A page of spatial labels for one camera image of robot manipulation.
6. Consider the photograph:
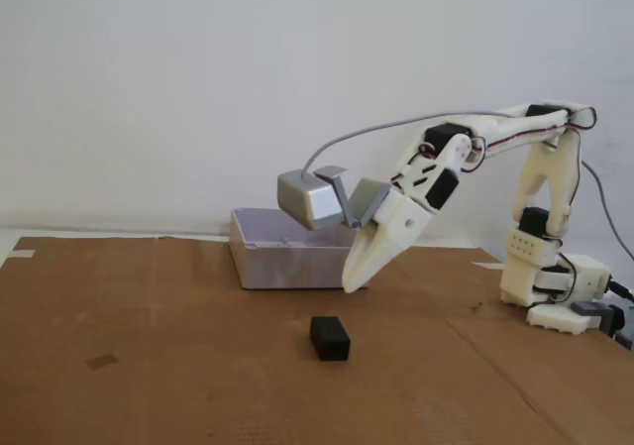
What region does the brown cardboard sheet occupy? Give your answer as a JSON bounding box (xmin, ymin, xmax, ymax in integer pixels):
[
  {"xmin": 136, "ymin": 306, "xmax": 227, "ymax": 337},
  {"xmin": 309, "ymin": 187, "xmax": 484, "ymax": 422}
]
[{"xmin": 0, "ymin": 235, "xmax": 634, "ymax": 445}]

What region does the black power cable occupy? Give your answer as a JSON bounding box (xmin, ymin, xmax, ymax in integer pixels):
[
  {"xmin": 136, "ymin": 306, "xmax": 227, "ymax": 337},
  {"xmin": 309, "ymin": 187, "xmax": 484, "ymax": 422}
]
[{"xmin": 606, "ymin": 278, "xmax": 634, "ymax": 302}]

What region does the pale grey open box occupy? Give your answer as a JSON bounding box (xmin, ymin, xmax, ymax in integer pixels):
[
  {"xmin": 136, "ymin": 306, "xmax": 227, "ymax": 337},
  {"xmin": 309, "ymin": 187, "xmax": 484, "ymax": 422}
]
[{"xmin": 228, "ymin": 207, "xmax": 370, "ymax": 291}]

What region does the grey camera cable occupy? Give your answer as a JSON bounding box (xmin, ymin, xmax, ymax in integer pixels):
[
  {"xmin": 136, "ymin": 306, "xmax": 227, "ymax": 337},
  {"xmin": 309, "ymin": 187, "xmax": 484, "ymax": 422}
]
[{"xmin": 300, "ymin": 110, "xmax": 634, "ymax": 263}]

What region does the silver webcam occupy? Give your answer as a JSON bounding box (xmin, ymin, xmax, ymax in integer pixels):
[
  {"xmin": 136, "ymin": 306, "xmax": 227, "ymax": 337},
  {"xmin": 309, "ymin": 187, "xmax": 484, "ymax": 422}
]
[{"xmin": 275, "ymin": 168, "xmax": 348, "ymax": 232}]

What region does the grey table clamp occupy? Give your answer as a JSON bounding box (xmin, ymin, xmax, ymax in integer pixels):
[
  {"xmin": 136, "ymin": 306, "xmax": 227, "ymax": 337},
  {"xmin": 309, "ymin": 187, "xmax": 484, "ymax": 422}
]
[{"xmin": 571, "ymin": 300, "xmax": 634, "ymax": 352}]

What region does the black block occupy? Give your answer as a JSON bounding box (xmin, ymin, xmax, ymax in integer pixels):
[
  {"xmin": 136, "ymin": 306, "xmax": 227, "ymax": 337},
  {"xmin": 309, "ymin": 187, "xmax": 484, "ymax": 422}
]
[{"xmin": 309, "ymin": 314, "xmax": 353, "ymax": 364}]

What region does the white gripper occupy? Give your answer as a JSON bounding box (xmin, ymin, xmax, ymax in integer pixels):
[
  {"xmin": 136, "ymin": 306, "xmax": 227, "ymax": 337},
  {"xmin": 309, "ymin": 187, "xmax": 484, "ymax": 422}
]
[{"xmin": 343, "ymin": 189, "xmax": 431, "ymax": 293}]

